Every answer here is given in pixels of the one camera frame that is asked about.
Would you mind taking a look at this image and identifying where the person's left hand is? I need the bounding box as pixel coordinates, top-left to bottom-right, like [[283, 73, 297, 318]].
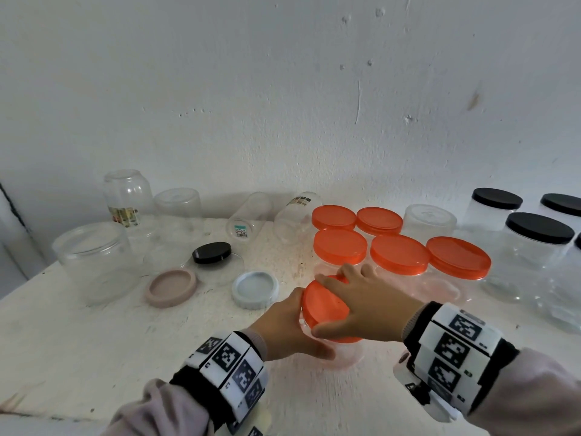
[[248, 286, 336, 362]]

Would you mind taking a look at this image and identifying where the person's right hand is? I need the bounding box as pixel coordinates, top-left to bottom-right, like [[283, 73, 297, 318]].
[[310, 263, 427, 343]]

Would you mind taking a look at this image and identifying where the wide transparent jar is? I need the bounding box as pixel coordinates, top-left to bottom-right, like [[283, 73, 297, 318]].
[[299, 312, 366, 372], [313, 260, 364, 280], [415, 274, 473, 307], [376, 269, 432, 298]]

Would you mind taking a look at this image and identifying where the light blue lid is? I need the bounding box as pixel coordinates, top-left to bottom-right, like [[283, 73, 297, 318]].
[[231, 270, 280, 311]]

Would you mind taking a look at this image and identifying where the transparent jar dark label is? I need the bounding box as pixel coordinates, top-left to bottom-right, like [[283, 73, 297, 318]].
[[272, 191, 323, 246]]

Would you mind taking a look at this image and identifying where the pale pink lid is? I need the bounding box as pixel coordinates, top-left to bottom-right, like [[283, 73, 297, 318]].
[[144, 268, 198, 309]]

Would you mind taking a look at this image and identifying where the large transparent jar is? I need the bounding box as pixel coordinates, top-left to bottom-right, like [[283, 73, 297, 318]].
[[481, 238, 571, 303], [51, 221, 142, 308]]

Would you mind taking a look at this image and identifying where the medium transparent jar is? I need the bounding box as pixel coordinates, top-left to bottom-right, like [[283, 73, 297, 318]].
[[153, 187, 204, 243]]

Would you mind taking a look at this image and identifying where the rounded transparent jar yellow label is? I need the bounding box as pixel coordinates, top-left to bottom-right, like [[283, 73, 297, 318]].
[[103, 169, 157, 237]]

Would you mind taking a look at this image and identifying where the person's left forearm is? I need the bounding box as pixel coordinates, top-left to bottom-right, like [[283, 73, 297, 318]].
[[102, 378, 214, 436]]

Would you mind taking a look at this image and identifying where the person's right forearm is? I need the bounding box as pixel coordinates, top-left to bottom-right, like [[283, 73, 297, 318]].
[[467, 348, 581, 436]]

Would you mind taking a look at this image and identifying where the white panelled door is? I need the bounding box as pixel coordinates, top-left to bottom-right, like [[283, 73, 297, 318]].
[[0, 185, 48, 300]]

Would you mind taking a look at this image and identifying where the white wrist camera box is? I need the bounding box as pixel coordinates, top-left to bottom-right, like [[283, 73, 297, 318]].
[[226, 406, 273, 436], [392, 351, 459, 423]]

